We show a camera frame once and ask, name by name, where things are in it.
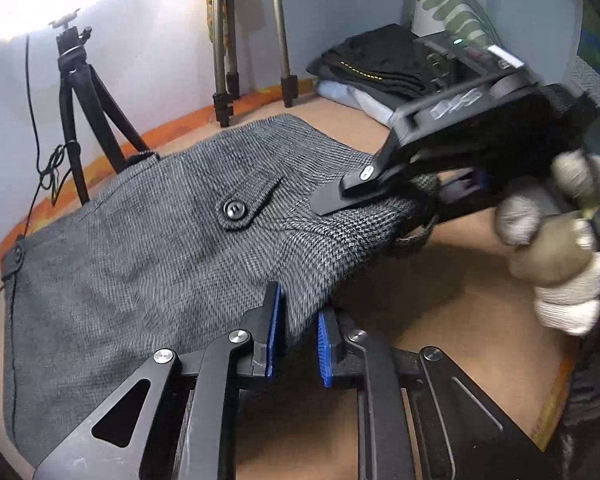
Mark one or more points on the silver tripod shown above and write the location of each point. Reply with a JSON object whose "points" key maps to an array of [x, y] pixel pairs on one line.
{"points": [[252, 40]]}

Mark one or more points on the grey checked pants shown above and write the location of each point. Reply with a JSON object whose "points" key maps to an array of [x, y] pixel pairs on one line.
{"points": [[170, 240]]}

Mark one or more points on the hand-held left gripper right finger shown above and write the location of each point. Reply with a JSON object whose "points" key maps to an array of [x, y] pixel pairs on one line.
{"points": [[325, 347]]}

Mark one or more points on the black tripod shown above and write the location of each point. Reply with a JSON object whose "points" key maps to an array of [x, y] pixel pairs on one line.
{"points": [[87, 105]]}

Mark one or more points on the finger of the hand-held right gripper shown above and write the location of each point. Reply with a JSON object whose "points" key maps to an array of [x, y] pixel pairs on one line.
{"points": [[462, 195], [350, 195]]}

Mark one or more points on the person's right hand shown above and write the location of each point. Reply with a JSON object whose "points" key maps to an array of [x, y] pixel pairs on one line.
{"points": [[555, 255]]}

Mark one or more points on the light blue folded garment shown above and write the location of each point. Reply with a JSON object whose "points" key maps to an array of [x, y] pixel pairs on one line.
{"points": [[360, 100]]}

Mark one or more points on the black folded garment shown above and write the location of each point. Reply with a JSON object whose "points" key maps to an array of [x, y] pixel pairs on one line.
{"points": [[380, 62]]}

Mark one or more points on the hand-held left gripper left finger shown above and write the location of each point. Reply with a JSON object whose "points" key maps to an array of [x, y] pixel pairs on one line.
{"points": [[273, 327]]}

